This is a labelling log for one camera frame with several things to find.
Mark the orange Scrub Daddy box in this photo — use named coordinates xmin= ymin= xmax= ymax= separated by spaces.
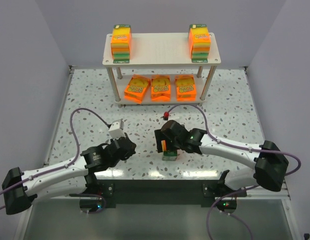
xmin=175 ymin=74 xmax=197 ymax=102
xmin=124 ymin=74 xmax=151 ymax=104

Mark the orange box green end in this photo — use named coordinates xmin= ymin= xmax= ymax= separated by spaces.
xmin=188 ymin=24 xmax=211 ymax=63

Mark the green orange sponge box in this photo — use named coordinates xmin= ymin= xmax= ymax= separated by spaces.
xmin=111 ymin=24 xmax=132 ymax=61

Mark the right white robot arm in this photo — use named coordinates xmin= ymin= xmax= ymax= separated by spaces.
xmin=154 ymin=120 xmax=288 ymax=192

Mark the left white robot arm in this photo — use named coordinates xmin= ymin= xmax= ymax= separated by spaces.
xmin=2 ymin=135 xmax=136 ymax=215

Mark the white two-tier shelf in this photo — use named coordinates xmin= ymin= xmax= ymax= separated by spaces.
xmin=102 ymin=32 xmax=221 ymax=105

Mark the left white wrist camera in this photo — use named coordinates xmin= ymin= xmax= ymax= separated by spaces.
xmin=108 ymin=119 xmax=125 ymax=139

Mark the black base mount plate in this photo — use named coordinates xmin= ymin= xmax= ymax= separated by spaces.
xmin=84 ymin=179 xmax=233 ymax=208

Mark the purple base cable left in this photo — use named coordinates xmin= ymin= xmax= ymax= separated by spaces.
xmin=81 ymin=193 xmax=107 ymax=215

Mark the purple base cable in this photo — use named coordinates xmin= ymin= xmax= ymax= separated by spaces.
xmin=206 ymin=186 xmax=260 ymax=240
xmin=81 ymin=193 xmax=107 ymax=215

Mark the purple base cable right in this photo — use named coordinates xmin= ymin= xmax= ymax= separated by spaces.
xmin=206 ymin=186 xmax=260 ymax=240

